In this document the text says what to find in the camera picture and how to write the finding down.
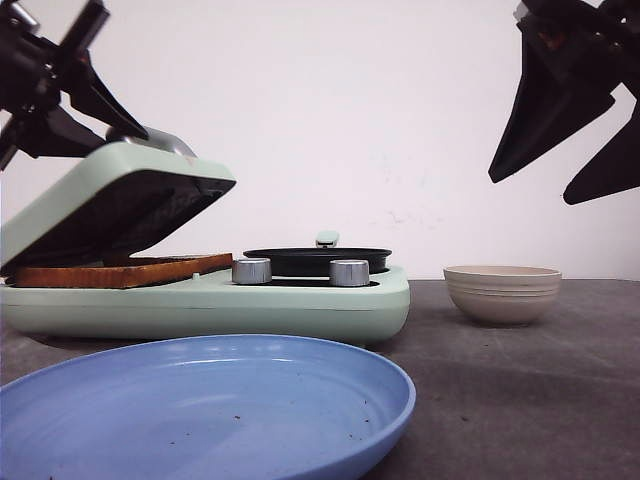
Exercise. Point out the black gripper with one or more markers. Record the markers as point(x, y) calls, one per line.
point(573, 55)
point(35, 73)

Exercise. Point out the black frying pan green handle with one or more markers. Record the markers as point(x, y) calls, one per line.
point(315, 261)

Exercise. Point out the beige ceramic bowl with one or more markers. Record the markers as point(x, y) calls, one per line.
point(502, 295)

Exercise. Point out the left silver control knob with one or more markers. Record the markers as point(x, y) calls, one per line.
point(251, 271)

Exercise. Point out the blue plate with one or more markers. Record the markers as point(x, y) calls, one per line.
point(214, 407)

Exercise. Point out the right silver control knob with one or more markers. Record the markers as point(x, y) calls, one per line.
point(349, 273)

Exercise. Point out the silver control knob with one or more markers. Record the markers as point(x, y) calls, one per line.
point(349, 273)
point(251, 271)

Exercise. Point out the mint green breakfast maker base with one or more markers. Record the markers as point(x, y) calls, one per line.
point(212, 304)

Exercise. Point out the white bread slice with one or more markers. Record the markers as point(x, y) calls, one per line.
point(125, 273)

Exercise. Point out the mint green hinged lid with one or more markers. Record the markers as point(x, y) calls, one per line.
point(121, 199)

